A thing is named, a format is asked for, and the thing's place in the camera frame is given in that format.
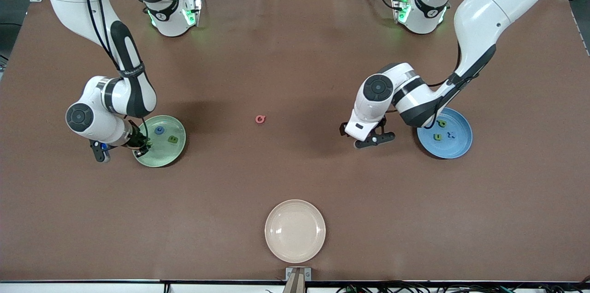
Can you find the light green plate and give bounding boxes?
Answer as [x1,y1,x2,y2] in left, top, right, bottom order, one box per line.
[133,115,187,168]

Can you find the brown table mat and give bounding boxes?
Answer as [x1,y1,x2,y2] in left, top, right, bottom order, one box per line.
[0,0,590,282]

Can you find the blue plate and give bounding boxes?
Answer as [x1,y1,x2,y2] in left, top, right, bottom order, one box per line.
[417,108,473,159]

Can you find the beige plate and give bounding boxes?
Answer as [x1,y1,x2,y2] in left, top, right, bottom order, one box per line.
[265,199,326,264]

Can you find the metal base connector bracket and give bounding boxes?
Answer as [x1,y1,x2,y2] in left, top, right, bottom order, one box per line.
[391,0,412,24]
[183,0,204,27]

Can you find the white front frame rail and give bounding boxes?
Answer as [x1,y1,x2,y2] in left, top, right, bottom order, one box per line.
[0,281,590,293]

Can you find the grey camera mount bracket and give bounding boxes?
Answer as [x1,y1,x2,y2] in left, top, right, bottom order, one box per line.
[285,267,312,293]

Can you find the tangled black floor cables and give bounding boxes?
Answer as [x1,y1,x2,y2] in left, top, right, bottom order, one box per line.
[336,281,590,293]

